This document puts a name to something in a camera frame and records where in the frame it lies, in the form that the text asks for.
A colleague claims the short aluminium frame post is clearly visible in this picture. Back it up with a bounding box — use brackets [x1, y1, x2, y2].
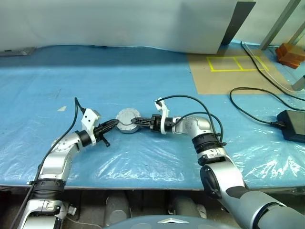
[292, 74, 305, 92]

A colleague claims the round silver motor lid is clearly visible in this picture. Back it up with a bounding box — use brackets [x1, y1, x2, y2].
[115, 107, 141, 128]

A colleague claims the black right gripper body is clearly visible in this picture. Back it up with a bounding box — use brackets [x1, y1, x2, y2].
[149, 114, 163, 132]

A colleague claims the thick aluminium frame post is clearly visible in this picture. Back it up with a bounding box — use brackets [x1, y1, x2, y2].
[259, 0, 299, 50]

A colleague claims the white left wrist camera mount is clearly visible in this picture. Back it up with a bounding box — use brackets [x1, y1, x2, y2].
[81, 108, 103, 146]

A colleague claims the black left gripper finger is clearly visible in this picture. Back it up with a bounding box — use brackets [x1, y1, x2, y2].
[101, 124, 118, 135]
[100, 120, 119, 130]

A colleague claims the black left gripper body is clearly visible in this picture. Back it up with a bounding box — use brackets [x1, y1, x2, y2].
[91, 125, 112, 147]

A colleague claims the round silver motor housing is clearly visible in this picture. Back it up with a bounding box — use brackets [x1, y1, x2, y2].
[118, 124, 140, 135]

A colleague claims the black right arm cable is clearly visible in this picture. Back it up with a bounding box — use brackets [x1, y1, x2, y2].
[154, 94, 227, 147]

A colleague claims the flat grey metal bracket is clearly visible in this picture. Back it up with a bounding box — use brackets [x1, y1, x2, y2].
[0, 47, 37, 57]

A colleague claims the orange wooden block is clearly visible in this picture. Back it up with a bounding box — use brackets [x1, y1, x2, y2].
[275, 42, 305, 62]
[278, 56, 301, 70]

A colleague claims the thin white cable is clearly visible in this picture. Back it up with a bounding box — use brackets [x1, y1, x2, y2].
[244, 42, 301, 93]

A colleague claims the black adapter power cable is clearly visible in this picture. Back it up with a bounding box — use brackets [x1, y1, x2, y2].
[229, 87, 305, 126]

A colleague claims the grey rounded shape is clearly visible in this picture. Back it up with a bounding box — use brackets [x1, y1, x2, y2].
[104, 192, 131, 226]
[172, 197, 198, 218]

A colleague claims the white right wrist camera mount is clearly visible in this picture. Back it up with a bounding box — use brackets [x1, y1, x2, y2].
[154, 98, 173, 135]

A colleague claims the large white board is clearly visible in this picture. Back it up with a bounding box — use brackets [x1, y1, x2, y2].
[0, 0, 239, 55]

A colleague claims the brown cardboard sheet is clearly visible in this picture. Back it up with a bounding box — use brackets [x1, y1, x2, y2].
[187, 42, 305, 95]

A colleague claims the long black cable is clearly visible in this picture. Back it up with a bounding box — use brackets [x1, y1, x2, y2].
[241, 41, 305, 98]

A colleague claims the blue plastic table sheet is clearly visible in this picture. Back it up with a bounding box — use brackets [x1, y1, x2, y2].
[0, 44, 305, 190]

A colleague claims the grey robot torso with logo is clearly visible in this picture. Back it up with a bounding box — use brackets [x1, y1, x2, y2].
[102, 214, 239, 229]

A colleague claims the white object under table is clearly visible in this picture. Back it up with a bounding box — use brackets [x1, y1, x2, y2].
[63, 204, 78, 217]
[196, 205, 208, 219]

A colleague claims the black power adapter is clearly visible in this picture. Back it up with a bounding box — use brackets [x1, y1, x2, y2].
[276, 109, 305, 143]

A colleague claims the thin aluminium frame bar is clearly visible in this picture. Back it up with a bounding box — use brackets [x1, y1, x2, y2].
[291, 23, 305, 46]

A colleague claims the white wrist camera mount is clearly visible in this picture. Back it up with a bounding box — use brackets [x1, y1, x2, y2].
[81, 108, 103, 146]
[154, 98, 173, 135]

